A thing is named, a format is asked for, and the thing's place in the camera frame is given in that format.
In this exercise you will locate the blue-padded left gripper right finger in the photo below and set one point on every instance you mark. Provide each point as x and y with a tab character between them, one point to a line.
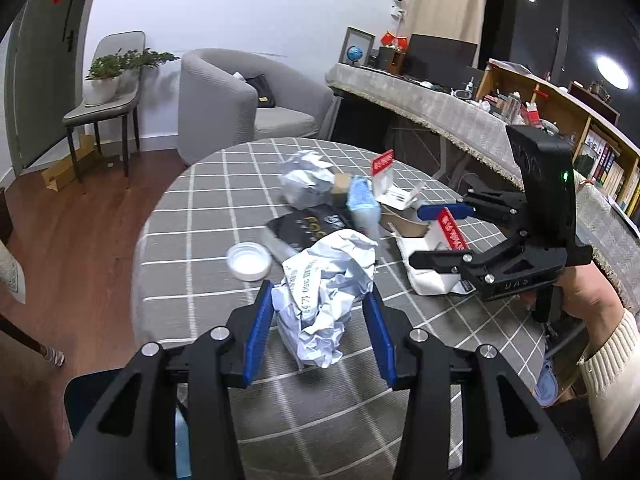
506	433

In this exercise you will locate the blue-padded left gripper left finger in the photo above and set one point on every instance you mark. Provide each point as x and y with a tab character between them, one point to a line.
131	431

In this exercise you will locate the white SanDisk packaging box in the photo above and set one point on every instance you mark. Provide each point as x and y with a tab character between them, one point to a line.
432	248

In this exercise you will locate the white shipping carton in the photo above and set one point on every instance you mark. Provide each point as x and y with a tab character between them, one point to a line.
384	189

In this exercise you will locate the blue white tissue pack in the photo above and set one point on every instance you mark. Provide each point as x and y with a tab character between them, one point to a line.
364	208

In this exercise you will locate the grey white paper ball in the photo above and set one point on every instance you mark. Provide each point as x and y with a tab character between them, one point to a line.
307	179

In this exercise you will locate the black Face tissue pack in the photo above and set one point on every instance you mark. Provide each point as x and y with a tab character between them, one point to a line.
298	230

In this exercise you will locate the white jar lid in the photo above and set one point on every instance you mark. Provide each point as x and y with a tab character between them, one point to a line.
249	261

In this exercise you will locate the brown cardboard tape roll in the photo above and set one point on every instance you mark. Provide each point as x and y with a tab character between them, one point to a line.
341	186

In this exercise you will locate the person's right hand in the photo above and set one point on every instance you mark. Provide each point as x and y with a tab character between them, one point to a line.
590	297

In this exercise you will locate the beige fringed desk cloth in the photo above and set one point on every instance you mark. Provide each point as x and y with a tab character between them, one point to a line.
615	246

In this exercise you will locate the wooden bookshelf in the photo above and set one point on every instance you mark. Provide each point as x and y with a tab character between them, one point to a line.
574	118

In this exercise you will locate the black monitor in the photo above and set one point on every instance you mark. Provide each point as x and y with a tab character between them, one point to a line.
439	60

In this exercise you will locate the small red flags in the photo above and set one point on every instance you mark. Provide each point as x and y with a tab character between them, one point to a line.
390	40

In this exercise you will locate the beige tablecloth side table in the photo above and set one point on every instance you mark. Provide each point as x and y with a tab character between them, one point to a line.
12	274

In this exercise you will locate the beige curtain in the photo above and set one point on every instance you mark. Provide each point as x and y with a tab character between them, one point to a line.
445	0

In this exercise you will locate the small blue globe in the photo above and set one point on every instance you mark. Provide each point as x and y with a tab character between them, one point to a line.
354	54

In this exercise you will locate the grey checked tablecloth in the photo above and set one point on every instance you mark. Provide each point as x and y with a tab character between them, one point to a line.
318	407

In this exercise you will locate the black handbag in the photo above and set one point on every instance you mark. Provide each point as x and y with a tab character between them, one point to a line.
265	95

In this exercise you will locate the cardboard box on floor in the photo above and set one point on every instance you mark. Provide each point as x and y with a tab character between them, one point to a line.
62	173

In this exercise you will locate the grey armchair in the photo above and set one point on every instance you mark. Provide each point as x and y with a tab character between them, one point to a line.
218	109

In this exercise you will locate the potted green plant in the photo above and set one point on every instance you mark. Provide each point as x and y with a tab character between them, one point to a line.
110	73

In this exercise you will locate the grey dining chair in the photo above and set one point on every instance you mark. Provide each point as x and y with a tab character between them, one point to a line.
123	106

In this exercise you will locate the grey door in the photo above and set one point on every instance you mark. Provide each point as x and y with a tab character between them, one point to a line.
41	76

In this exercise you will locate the white security camera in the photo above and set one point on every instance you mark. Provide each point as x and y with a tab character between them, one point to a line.
398	11

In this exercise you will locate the grey picture frame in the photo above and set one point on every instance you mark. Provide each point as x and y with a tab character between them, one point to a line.
359	38

